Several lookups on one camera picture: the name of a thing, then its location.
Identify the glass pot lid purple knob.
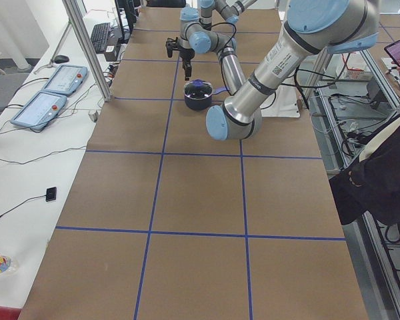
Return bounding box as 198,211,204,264
183,79,213,100

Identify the black computer keyboard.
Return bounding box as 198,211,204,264
90,23,110,53

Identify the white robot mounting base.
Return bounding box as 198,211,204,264
260,86,300,118

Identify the teach pendant farther one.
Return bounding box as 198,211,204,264
42,64,88,97

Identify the black computer mouse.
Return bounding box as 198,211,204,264
53,55,69,64

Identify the small black square puck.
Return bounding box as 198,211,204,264
45,187,57,202

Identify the person in black jacket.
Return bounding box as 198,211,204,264
329,115,400,225

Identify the red labelled plastic bottle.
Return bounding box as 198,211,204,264
0,254,18,274

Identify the dark blue saucepan purple handle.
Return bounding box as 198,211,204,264
184,87,226,111

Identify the aluminium frame post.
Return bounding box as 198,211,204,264
62,0,111,102

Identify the teach pendant nearer camera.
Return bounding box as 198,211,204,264
10,91,67,130

